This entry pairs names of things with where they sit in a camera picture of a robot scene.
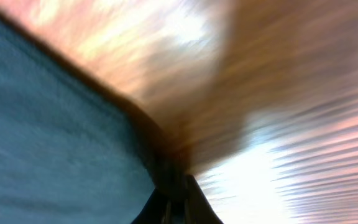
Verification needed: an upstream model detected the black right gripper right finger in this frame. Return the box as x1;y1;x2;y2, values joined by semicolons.
185;175;223;224

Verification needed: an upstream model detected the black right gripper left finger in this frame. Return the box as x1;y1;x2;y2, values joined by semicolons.
131;189;172;224

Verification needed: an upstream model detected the black t-shirt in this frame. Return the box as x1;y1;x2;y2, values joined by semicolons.
0;6;186;224

